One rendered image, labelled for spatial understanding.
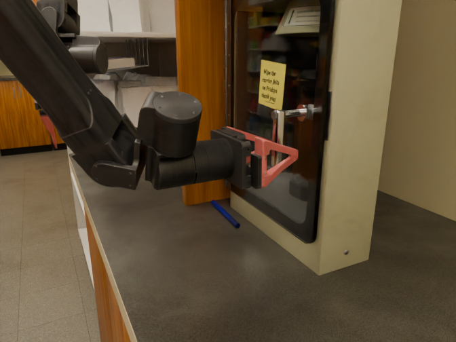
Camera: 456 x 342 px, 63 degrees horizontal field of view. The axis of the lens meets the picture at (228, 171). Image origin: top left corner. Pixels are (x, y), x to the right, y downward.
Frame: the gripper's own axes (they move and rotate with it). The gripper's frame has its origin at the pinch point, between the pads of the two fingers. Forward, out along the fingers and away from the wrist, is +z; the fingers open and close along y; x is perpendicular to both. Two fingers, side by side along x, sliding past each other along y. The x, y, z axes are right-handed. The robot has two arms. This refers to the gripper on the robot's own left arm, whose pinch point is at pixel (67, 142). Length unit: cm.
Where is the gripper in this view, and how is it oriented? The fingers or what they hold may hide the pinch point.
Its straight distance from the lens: 88.3
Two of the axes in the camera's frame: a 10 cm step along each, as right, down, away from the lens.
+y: 8.9, -1.4, 4.3
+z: 0.1, 9.6, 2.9
